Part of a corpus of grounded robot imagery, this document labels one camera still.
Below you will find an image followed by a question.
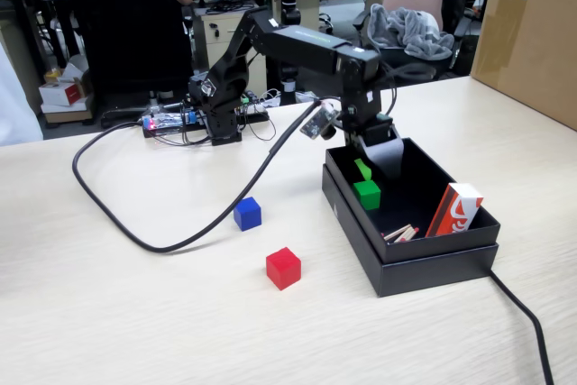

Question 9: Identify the person in black vest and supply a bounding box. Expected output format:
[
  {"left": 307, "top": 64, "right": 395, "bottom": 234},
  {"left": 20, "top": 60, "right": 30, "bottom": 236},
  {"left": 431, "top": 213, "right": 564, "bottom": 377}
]
[{"left": 57, "top": 0, "right": 196, "bottom": 94}]

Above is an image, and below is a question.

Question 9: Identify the black power strip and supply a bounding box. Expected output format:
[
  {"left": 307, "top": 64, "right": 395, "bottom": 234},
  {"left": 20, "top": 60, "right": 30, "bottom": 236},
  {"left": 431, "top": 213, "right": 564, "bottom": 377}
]
[{"left": 142, "top": 107, "right": 272, "bottom": 139}]

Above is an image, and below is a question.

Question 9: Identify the black box outer base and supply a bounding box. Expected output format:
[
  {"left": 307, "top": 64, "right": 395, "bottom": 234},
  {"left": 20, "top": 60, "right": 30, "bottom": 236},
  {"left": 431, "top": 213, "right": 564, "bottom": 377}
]
[{"left": 321, "top": 163, "right": 500, "bottom": 298}]

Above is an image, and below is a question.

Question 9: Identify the small wrist camera board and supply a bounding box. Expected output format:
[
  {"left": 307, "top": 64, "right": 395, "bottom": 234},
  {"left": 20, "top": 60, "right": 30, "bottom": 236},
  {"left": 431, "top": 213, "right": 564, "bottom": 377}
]
[{"left": 298, "top": 103, "right": 340, "bottom": 141}]

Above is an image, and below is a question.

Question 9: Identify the red and white carton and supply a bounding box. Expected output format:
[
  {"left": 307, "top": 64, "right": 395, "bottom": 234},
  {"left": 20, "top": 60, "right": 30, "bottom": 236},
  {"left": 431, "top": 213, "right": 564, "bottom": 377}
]
[{"left": 425, "top": 182, "right": 485, "bottom": 238}]

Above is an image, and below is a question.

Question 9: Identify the electronics controller board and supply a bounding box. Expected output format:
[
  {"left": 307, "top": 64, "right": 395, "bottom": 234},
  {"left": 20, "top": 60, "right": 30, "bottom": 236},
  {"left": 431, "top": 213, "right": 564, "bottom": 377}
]
[{"left": 141, "top": 107, "right": 199, "bottom": 133}]

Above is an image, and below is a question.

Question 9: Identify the green cube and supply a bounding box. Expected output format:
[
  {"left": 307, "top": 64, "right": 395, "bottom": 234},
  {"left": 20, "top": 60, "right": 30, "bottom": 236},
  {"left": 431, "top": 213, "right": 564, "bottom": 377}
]
[{"left": 353, "top": 179, "right": 382, "bottom": 212}]

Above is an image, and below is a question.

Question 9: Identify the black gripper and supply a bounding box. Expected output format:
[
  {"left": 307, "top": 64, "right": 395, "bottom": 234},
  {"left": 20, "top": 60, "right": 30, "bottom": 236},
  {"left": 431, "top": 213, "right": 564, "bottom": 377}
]
[{"left": 340, "top": 85, "right": 407, "bottom": 182}]

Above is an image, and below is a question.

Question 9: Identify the beige drawer cabinet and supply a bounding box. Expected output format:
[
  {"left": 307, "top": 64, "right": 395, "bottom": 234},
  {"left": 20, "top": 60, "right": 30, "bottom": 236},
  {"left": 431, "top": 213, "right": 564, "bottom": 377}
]
[{"left": 197, "top": 9, "right": 270, "bottom": 98}]

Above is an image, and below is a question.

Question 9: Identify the blue cube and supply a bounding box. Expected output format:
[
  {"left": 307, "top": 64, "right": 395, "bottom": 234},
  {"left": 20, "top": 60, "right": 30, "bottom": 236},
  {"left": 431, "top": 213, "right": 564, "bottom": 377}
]
[{"left": 233, "top": 197, "right": 263, "bottom": 232}]

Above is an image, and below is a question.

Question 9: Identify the thin black wire loop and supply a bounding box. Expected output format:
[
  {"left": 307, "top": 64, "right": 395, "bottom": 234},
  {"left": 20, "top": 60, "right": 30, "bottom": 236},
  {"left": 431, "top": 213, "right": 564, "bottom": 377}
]
[{"left": 237, "top": 107, "right": 278, "bottom": 143}]

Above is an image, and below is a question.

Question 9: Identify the black box inner tray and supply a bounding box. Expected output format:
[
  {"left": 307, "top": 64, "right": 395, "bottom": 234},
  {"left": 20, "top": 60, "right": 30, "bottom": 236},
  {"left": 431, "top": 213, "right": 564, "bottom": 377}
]
[{"left": 325, "top": 136, "right": 502, "bottom": 265}]

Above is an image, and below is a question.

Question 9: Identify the wooden match red tip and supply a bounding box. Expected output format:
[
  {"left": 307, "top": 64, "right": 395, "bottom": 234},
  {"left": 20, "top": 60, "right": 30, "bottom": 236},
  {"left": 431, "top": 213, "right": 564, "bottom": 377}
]
[
  {"left": 381, "top": 223, "right": 413, "bottom": 241},
  {"left": 394, "top": 225, "right": 421, "bottom": 243}
]

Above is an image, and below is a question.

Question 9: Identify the large cardboard box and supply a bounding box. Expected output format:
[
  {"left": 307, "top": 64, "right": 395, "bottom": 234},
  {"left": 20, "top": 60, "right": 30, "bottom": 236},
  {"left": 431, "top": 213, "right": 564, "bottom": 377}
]
[{"left": 469, "top": 0, "right": 577, "bottom": 132}]

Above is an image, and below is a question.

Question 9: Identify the thick black sleeved cable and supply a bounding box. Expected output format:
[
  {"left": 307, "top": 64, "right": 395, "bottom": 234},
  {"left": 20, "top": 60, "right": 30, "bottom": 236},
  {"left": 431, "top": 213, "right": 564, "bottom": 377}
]
[{"left": 71, "top": 98, "right": 326, "bottom": 253}]

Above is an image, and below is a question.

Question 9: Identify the black power cable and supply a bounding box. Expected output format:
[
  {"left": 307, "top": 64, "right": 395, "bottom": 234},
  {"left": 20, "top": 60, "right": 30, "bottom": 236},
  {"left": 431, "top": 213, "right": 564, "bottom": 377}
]
[{"left": 488, "top": 269, "right": 555, "bottom": 385}]

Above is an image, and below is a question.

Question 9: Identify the red cube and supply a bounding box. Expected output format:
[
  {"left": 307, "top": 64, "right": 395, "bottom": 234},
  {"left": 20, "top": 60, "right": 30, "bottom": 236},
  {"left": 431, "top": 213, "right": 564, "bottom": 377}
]
[{"left": 265, "top": 246, "right": 302, "bottom": 292}]

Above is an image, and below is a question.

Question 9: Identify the white garment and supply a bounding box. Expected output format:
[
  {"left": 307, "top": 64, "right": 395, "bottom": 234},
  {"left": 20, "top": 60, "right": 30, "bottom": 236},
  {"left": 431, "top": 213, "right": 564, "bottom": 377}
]
[{"left": 0, "top": 41, "right": 44, "bottom": 148}]

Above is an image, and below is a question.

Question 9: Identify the white and red box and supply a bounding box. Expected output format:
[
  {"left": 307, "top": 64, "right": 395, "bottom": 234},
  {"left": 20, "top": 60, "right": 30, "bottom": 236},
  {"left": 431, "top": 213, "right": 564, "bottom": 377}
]
[{"left": 37, "top": 79, "right": 89, "bottom": 109}]

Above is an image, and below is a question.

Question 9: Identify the grey blanket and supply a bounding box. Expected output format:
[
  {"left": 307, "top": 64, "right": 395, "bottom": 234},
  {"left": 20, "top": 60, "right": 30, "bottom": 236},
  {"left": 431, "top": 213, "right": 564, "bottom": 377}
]
[{"left": 366, "top": 3, "right": 455, "bottom": 62}]

